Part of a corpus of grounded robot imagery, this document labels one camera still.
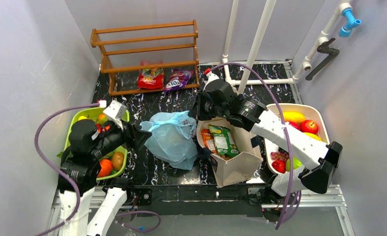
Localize brown potato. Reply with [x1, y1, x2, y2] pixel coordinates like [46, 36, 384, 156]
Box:
[111, 151, 124, 171]

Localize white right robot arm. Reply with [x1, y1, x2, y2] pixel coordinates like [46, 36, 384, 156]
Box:
[189, 74, 343, 197]

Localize orange snack bag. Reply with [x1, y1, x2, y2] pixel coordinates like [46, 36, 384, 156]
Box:
[201, 129, 217, 154]

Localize light blue plastic bag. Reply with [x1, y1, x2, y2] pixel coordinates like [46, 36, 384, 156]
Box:
[140, 111, 197, 170]

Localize white fruit tray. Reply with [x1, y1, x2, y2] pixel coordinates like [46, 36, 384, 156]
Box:
[264, 103, 330, 174]

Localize white pvc pipe frame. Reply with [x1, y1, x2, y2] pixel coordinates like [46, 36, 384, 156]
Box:
[222, 0, 353, 93]

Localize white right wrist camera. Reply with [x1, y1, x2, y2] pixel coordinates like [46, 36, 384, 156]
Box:
[203, 68, 220, 90]

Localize purple Fox's candy bag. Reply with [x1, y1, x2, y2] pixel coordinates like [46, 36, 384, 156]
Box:
[164, 70, 194, 92]

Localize yellow banana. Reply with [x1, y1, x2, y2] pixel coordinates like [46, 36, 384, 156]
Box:
[304, 132, 322, 141]

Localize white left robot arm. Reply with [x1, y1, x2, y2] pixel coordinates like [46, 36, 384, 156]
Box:
[58, 119, 152, 236]

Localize yellow mango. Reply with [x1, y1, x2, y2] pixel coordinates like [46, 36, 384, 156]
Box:
[282, 111, 306, 124]

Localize red peach apple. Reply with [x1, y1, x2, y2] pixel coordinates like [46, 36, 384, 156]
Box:
[300, 119, 319, 134]

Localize red snack bag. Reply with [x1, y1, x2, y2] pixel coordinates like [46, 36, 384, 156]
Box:
[138, 67, 165, 89]

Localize orange bell pepper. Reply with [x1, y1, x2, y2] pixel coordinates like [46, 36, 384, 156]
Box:
[97, 158, 113, 178]

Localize green Fox's candy bag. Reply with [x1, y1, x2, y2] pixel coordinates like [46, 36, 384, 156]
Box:
[208, 124, 240, 160]

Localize purple grapes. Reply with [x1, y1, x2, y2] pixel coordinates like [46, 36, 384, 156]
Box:
[270, 149, 289, 162]

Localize wooden shelf rack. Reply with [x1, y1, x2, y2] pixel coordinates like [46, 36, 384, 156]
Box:
[90, 20, 199, 96]

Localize green vegetable basket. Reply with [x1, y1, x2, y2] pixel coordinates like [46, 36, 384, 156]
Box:
[64, 107, 128, 181]

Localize green apple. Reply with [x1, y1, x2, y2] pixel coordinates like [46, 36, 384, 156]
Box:
[285, 157, 303, 172]

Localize beige canvas tote bag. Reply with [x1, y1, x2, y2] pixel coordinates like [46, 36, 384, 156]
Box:
[196, 118, 263, 188]

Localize blue pipe valve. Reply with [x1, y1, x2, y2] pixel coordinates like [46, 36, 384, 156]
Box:
[338, 8, 362, 38]

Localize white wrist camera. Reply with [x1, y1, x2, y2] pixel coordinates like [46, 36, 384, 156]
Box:
[98, 100, 127, 131]
[203, 68, 220, 90]

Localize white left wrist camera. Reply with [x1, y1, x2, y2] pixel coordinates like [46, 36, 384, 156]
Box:
[98, 100, 127, 131]

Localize green orange mango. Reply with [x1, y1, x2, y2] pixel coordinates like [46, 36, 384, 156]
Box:
[98, 114, 108, 125]

